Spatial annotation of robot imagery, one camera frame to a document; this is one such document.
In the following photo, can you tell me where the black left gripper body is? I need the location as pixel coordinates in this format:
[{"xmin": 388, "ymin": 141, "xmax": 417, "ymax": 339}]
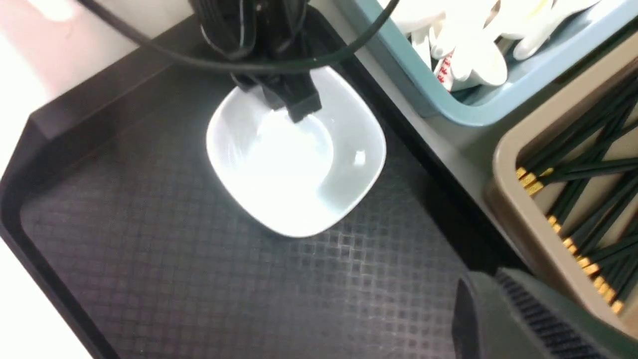
[{"xmin": 189, "ymin": 0, "xmax": 322, "ymax": 123}]

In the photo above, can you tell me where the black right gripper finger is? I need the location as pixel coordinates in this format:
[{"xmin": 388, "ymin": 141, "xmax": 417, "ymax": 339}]
[{"xmin": 452, "ymin": 268, "xmax": 638, "ymax": 359}]

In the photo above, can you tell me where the white square dish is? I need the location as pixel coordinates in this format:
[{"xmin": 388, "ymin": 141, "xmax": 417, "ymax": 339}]
[{"xmin": 205, "ymin": 66, "xmax": 387, "ymax": 238}]

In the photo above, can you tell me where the brown plastic bin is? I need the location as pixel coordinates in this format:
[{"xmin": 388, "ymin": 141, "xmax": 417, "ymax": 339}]
[{"xmin": 485, "ymin": 34, "xmax": 638, "ymax": 339}]

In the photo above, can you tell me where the pile of black chopsticks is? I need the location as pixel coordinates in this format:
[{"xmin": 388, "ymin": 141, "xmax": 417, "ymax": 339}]
[{"xmin": 516, "ymin": 71, "xmax": 637, "ymax": 315}]

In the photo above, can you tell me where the pile of white soup spoons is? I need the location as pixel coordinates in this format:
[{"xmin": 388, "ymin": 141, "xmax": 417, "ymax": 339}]
[{"xmin": 390, "ymin": 0, "xmax": 596, "ymax": 92}]

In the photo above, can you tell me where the black plastic serving tray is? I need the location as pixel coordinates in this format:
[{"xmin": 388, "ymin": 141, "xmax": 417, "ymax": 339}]
[{"xmin": 1, "ymin": 49, "xmax": 526, "ymax": 359}]

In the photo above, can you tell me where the teal plastic bin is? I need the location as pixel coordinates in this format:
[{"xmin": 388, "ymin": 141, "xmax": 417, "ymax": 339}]
[{"xmin": 367, "ymin": 0, "xmax": 638, "ymax": 127}]

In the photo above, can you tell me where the black cable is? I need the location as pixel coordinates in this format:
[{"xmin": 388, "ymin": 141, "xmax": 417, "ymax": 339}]
[{"xmin": 75, "ymin": 0, "xmax": 402, "ymax": 74}]

